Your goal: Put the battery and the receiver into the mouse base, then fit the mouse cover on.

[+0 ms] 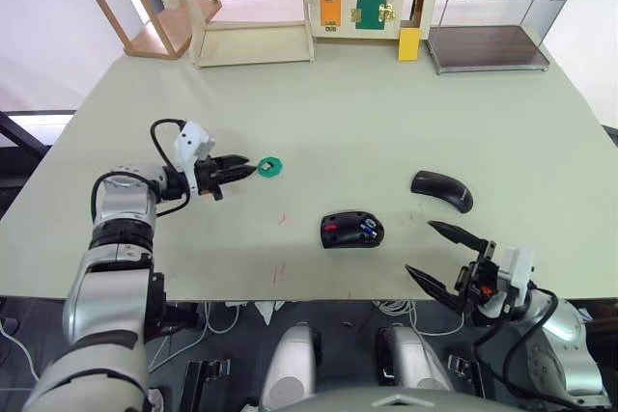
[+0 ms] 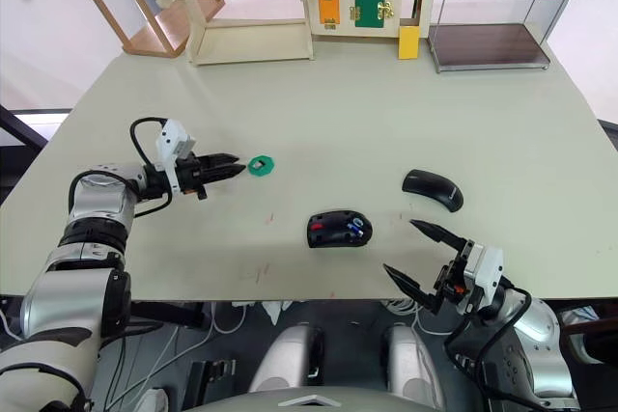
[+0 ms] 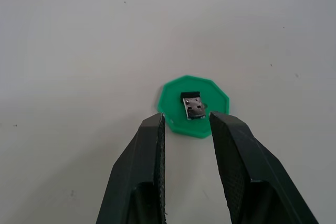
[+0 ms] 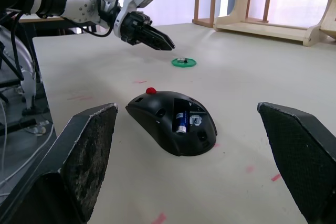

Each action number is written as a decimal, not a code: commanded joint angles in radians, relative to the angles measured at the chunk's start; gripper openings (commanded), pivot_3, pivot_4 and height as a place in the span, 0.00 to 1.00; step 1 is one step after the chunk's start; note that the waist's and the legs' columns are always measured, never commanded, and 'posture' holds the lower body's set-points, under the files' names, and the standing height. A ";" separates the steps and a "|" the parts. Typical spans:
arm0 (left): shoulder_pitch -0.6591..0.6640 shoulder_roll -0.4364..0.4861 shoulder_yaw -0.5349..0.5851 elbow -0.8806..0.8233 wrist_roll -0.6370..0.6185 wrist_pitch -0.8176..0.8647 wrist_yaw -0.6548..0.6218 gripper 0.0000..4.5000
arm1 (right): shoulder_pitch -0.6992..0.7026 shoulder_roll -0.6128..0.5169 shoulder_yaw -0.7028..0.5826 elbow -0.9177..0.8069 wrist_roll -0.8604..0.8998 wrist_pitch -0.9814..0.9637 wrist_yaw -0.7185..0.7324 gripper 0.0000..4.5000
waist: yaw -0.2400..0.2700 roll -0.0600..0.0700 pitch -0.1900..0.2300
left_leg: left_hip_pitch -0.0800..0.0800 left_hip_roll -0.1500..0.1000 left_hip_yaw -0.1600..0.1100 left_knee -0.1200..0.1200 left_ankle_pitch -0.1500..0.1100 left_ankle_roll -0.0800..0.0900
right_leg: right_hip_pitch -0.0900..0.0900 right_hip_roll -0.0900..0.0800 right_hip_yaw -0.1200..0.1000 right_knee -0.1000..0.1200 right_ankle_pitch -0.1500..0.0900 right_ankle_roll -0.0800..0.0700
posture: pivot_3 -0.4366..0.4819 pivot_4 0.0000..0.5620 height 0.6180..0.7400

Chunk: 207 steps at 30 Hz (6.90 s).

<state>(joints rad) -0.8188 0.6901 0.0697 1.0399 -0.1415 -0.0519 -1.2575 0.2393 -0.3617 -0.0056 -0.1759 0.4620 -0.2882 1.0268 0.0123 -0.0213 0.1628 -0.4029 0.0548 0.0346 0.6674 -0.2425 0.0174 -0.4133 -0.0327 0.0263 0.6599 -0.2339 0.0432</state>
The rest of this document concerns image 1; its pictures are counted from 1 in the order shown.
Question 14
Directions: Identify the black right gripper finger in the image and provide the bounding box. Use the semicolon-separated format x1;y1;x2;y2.
404;263;467;314
426;220;490;256

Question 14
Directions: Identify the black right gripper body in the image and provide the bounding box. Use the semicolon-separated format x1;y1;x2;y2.
454;239;504;328

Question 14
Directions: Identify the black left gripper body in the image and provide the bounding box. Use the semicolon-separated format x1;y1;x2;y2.
194;156;225;203

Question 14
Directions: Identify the black mouse cover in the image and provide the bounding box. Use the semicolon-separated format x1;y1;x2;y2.
410;170;475;215

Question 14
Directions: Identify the black mouse base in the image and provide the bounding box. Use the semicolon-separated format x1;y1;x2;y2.
320;209;386;250

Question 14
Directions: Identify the green round holder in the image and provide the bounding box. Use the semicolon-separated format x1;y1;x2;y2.
255;156;285;179

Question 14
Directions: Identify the silver robot leg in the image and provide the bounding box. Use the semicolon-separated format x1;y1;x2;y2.
376;324;455;393
259;322;322;411

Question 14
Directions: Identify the light wooden two-tier shelf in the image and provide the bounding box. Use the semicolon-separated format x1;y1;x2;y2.
160;0;317;69

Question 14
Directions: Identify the silver robot torso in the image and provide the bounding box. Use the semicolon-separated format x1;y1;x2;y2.
267;385;535;412

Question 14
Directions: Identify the wooden chair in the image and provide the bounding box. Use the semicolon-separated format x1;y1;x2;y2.
71;0;224;62

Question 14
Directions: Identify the yellow busy board door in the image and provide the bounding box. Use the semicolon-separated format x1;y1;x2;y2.
397;27;421;63

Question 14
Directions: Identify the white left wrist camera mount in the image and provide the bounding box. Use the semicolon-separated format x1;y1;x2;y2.
173;120;216;195

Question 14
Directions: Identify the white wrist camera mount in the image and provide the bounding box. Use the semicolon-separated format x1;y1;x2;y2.
487;245;536;321
173;120;216;195

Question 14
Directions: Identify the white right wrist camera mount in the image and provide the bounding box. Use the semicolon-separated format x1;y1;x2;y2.
487;245;536;321

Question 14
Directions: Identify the white cable under table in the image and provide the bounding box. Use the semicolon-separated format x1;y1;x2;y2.
144;300;248;374
372;297;465;337

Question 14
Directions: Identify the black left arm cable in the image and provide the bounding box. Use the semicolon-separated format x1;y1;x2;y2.
90;117;195;220

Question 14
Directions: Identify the black floor bracket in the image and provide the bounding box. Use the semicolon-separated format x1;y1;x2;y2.
179;358;232;412
447;353;486;397

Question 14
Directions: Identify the metal frame dark shelf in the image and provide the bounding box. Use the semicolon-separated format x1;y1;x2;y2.
424;0;580;77

